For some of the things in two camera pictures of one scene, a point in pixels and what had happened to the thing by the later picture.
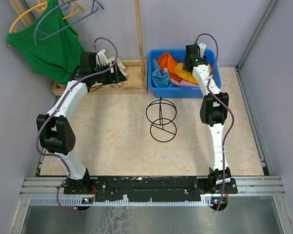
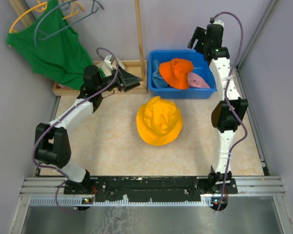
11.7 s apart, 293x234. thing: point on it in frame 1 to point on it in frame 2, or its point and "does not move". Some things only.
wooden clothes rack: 136,82 does not move
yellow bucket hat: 186,75 to 159,122
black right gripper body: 184,66 to 201,44
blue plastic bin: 178,55 does not move
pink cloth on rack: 62,86 does not move
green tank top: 49,44 does not move
